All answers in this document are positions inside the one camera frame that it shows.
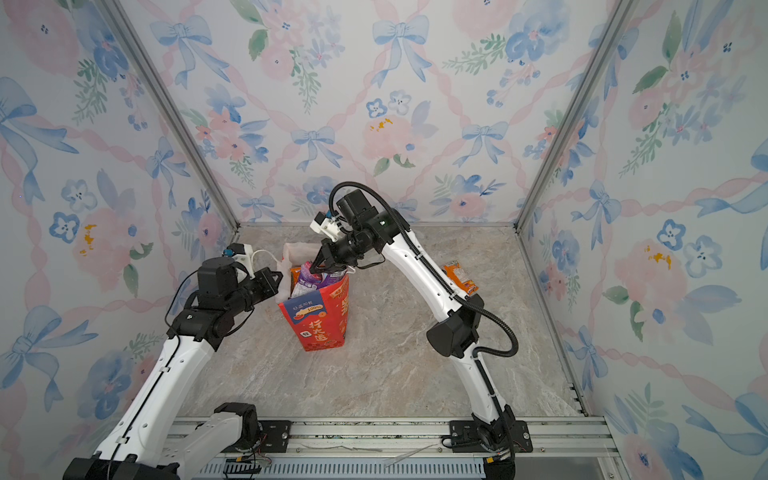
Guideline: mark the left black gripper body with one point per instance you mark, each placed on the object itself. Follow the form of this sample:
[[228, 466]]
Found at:
[[250, 291]]

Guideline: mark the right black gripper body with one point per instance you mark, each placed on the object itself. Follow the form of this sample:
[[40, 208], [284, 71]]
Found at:
[[344, 255]]

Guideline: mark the purple snack bag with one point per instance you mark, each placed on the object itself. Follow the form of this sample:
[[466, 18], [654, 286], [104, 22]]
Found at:
[[308, 281]]

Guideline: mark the red paper gift bag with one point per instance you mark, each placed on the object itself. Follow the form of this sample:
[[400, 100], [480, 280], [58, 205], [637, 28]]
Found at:
[[319, 319]]

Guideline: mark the orange snack bag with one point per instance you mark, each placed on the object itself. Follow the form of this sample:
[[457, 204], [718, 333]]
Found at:
[[456, 273], [295, 273]]

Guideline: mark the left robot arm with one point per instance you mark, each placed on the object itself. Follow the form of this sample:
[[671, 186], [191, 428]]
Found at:
[[136, 448]]

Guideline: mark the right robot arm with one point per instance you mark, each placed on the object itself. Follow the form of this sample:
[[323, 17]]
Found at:
[[464, 331]]

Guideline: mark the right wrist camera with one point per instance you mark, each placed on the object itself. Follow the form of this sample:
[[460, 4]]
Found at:
[[327, 225]]

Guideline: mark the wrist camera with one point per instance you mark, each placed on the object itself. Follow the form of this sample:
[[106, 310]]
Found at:
[[327, 225], [242, 253]]

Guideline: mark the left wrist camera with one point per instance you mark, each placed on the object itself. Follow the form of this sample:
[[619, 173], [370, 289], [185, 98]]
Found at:
[[242, 253]]

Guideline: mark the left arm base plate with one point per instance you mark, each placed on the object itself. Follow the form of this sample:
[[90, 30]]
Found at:
[[270, 437]]

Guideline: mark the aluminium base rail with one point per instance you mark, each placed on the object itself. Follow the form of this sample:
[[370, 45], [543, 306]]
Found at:
[[415, 448]]

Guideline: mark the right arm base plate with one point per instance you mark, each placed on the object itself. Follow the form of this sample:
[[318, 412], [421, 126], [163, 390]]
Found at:
[[471, 436]]

